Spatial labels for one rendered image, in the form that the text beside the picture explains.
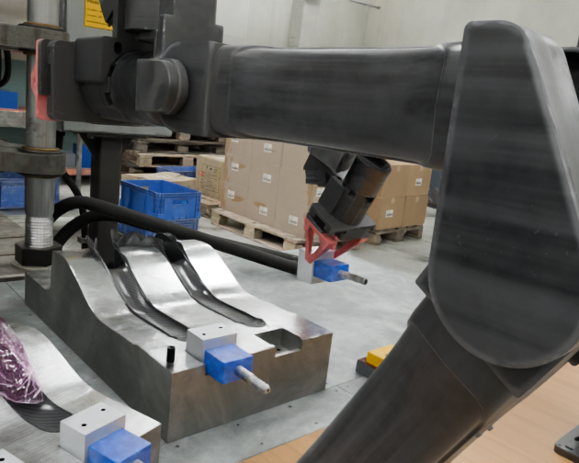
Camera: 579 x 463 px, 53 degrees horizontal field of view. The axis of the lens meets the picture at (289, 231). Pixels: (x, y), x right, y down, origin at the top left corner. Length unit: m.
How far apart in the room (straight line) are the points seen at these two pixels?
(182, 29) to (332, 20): 9.14
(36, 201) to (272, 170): 3.70
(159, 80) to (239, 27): 8.17
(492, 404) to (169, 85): 0.25
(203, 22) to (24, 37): 0.90
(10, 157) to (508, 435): 1.05
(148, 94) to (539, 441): 0.69
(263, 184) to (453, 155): 4.80
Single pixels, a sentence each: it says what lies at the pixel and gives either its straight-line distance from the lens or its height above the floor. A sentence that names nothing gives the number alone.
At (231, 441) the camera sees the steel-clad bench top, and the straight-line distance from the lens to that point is 0.74.
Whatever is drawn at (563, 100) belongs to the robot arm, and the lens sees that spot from 0.23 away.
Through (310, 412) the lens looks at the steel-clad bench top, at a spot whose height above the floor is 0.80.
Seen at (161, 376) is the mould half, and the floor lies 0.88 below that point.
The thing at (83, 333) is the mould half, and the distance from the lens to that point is 0.90.
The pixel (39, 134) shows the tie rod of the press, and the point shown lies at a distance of 1.34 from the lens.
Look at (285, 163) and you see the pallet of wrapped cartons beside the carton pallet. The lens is 4.79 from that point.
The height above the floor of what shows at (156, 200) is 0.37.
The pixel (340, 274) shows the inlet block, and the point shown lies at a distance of 0.95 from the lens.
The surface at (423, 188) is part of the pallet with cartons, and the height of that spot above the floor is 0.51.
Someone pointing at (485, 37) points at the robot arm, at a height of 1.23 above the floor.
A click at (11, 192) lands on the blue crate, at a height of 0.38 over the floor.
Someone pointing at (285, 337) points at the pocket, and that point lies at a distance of 0.83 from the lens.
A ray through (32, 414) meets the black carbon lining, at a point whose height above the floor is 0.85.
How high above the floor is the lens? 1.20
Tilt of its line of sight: 13 degrees down
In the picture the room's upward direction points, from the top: 7 degrees clockwise
